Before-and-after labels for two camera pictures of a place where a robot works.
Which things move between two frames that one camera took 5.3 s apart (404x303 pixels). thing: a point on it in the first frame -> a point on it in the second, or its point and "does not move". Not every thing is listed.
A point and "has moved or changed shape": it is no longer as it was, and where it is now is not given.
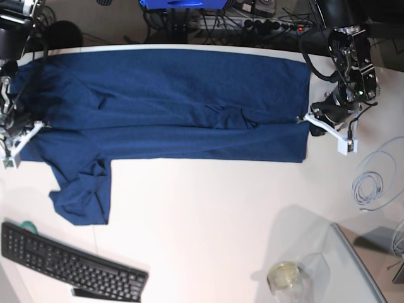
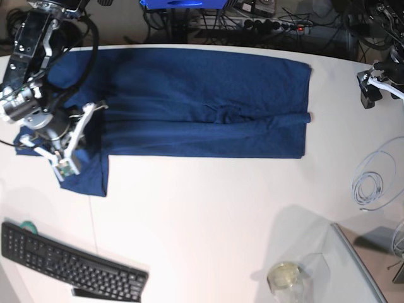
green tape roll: x=29 y=226 does not move
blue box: x=205 y=4 does not move
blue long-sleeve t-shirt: x=91 y=106 has moved or changed shape
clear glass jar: x=290 y=282 does not move
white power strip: x=251 y=24 does not move
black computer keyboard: x=86 y=274 does not move
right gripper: x=334 y=110 -> x=393 y=71
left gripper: x=13 y=126 -> x=60 y=125
